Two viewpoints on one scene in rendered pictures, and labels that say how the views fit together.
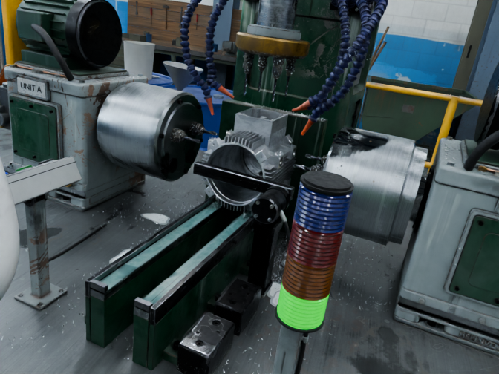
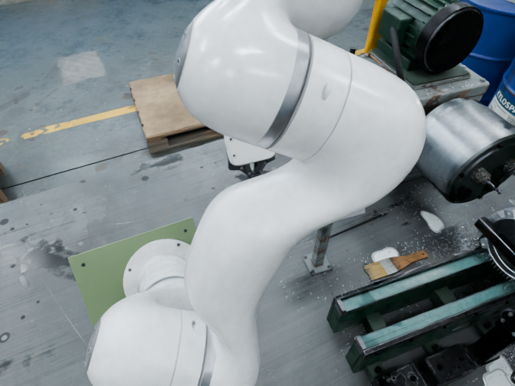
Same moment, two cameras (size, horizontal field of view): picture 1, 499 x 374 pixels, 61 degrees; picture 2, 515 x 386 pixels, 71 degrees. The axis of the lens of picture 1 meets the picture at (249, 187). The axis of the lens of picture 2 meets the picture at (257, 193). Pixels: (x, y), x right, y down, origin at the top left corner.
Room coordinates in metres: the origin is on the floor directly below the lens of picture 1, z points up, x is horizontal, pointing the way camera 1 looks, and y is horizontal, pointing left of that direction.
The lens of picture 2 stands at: (0.21, 0.07, 1.72)
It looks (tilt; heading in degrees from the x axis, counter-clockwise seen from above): 47 degrees down; 50
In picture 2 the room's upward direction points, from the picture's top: straight up
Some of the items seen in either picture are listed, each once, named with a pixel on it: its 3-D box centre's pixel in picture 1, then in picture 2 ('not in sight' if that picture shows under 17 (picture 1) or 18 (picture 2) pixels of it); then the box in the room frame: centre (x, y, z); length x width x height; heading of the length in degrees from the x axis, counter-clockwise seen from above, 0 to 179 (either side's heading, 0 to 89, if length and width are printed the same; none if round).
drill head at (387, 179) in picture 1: (381, 188); not in sight; (0.94, -0.31, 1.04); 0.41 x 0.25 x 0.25; 69
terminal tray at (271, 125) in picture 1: (261, 127); not in sight; (1.10, -0.01, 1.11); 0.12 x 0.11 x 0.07; 159
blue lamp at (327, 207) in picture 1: (322, 204); not in sight; (0.45, -0.09, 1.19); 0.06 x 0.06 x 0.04
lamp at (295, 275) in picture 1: (308, 271); not in sight; (0.45, -0.09, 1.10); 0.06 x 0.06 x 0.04
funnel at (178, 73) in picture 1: (182, 84); not in sight; (2.63, 0.49, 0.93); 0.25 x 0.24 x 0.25; 166
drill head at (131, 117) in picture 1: (139, 127); (452, 141); (1.19, 0.34, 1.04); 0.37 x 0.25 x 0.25; 69
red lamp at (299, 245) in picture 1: (315, 238); not in sight; (0.45, -0.09, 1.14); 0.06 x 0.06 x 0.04
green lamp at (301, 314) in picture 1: (302, 301); not in sight; (0.45, -0.09, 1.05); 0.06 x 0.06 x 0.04
